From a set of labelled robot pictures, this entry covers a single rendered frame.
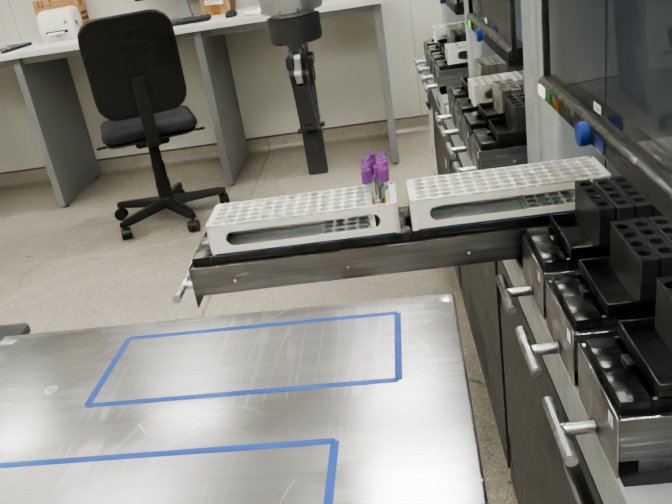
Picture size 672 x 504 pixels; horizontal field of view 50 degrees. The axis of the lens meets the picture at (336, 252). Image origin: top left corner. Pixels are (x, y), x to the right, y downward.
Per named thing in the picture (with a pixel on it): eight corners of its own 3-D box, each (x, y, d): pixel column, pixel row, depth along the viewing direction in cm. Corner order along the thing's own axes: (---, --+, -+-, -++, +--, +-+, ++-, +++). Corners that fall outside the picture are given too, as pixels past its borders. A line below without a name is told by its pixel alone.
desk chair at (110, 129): (120, 252, 347) (53, 26, 305) (115, 212, 403) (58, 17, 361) (242, 222, 361) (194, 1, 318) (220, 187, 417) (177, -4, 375)
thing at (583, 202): (615, 251, 94) (615, 208, 91) (599, 253, 94) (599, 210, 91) (589, 218, 104) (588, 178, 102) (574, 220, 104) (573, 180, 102)
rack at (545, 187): (593, 191, 118) (592, 155, 115) (612, 214, 109) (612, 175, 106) (409, 214, 120) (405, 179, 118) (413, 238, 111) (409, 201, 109)
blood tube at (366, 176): (383, 234, 113) (371, 168, 108) (380, 239, 112) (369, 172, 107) (373, 235, 114) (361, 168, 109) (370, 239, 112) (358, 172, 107)
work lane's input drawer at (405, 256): (611, 223, 122) (612, 172, 118) (640, 258, 109) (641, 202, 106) (189, 274, 128) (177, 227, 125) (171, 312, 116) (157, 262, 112)
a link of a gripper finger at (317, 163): (321, 127, 110) (321, 128, 109) (328, 171, 113) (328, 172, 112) (301, 130, 110) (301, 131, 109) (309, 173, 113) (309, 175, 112)
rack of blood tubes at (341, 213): (399, 216, 120) (394, 181, 118) (402, 240, 111) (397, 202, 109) (224, 238, 123) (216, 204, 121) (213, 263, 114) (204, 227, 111)
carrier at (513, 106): (526, 136, 144) (525, 106, 142) (516, 138, 144) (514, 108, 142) (515, 122, 155) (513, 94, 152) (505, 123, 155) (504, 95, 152)
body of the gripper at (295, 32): (269, 13, 107) (281, 76, 111) (262, 21, 99) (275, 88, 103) (320, 6, 107) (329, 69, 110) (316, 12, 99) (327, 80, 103)
